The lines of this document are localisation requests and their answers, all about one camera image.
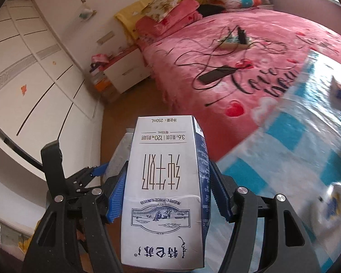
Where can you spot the colourful rabbit print pillow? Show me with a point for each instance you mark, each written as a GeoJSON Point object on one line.
{"type": "Point", "coordinates": [241, 2]}

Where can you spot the wall bottle decoration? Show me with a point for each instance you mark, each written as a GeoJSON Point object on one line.
{"type": "Point", "coordinates": [86, 11]}

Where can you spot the stack of shoe boxes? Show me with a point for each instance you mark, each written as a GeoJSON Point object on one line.
{"type": "Point", "coordinates": [102, 85]}

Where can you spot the blue checked tablecloth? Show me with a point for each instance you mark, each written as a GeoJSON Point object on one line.
{"type": "Point", "coordinates": [287, 130]}

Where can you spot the pale blue printed packet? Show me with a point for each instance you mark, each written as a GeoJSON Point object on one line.
{"type": "Point", "coordinates": [338, 204]}

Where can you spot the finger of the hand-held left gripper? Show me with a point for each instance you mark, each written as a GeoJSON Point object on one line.
{"type": "Point", "coordinates": [99, 170]}

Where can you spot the black clothing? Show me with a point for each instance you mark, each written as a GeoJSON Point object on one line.
{"type": "Point", "coordinates": [211, 10]}

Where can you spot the pink bed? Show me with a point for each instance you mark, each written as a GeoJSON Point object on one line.
{"type": "Point", "coordinates": [272, 34]}

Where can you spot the power strip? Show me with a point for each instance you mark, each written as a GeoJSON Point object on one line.
{"type": "Point", "coordinates": [230, 41]}

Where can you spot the black phone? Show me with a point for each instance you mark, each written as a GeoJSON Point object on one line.
{"type": "Point", "coordinates": [216, 75]}

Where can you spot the floral pillow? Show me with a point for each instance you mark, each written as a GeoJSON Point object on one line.
{"type": "Point", "coordinates": [162, 7]}

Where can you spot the white nightstand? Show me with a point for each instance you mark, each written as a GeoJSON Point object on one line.
{"type": "Point", "coordinates": [128, 68]}

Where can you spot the white wet wipes packet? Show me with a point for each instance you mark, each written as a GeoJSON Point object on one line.
{"type": "Point", "coordinates": [122, 150]}

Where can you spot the yellow headboard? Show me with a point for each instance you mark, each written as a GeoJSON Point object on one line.
{"type": "Point", "coordinates": [130, 14]}

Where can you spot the white wardrobe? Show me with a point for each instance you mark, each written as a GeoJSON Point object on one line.
{"type": "Point", "coordinates": [31, 62]}

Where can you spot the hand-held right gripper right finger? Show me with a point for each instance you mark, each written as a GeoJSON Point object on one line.
{"type": "Point", "coordinates": [220, 193]}

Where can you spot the pink fleece blanket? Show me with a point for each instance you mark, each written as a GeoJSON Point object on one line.
{"type": "Point", "coordinates": [176, 17]}

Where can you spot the pink item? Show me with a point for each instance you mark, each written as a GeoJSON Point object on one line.
{"type": "Point", "coordinates": [100, 59]}

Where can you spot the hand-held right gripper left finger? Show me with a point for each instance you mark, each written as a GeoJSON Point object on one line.
{"type": "Point", "coordinates": [116, 199]}

